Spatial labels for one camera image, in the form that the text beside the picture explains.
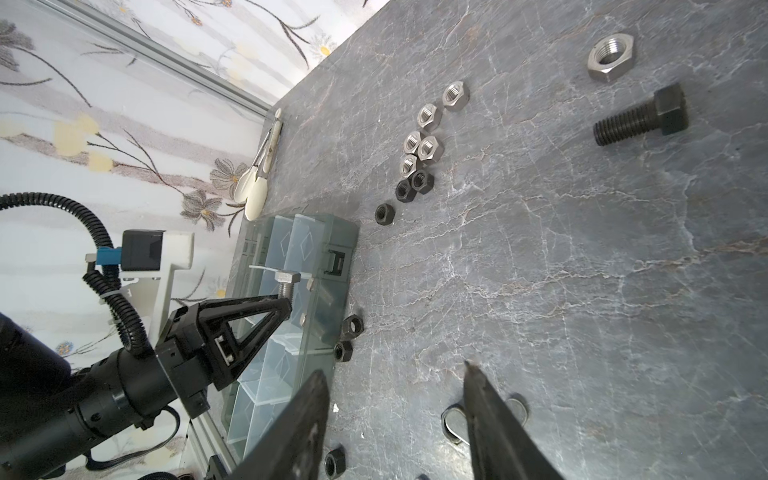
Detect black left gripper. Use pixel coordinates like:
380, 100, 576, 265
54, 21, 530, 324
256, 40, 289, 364
155, 295, 292, 419

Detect black hex nut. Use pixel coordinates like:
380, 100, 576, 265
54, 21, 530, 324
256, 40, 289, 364
410, 169, 434, 195
334, 340, 353, 363
395, 179, 417, 203
341, 314, 365, 340
323, 445, 347, 479
375, 203, 395, 226

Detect lone silver hex nut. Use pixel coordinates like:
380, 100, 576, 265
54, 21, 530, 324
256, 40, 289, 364
587, 33, 635, 83

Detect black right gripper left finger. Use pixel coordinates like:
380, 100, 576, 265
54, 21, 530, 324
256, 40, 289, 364
230, 370, 330, 479

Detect cream silicone kitchen tongs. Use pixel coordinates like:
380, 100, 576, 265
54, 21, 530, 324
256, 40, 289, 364
233, 108, 283, 221

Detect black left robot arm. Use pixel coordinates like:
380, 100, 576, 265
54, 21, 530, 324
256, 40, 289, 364
1, 295, 292, 479

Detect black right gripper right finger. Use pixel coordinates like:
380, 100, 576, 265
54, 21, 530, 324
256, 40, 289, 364
463, 362, 562, 479

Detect silver hex bolt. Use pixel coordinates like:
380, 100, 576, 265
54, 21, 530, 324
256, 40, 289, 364
275, 270, 302, 301

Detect black corrugated cable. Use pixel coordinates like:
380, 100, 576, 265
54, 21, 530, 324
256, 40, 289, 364
0, 191, 154, 358

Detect transparent grey organizer box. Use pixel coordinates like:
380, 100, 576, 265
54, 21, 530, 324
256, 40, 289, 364
222, 213, 359, 460

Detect black hex bolt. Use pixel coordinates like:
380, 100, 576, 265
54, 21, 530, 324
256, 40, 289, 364
593, 83, 689, 146

